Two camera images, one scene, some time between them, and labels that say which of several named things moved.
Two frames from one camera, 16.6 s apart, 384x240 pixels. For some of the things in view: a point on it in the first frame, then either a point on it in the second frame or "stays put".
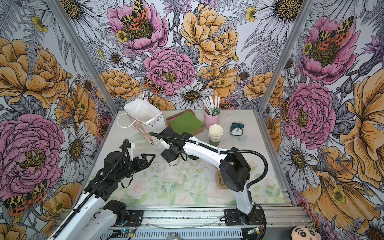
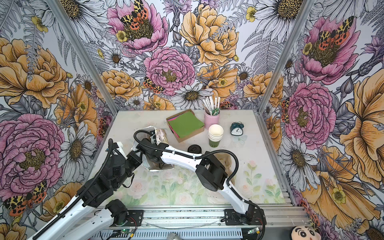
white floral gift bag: (149, 118) -> (152, 164)
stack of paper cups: (215, 135) stays put
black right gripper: (169, 138) -> (154, 147)
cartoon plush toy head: (303, 232) stays put
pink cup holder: (209, 120) stays put
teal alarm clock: (236, 128) stays put
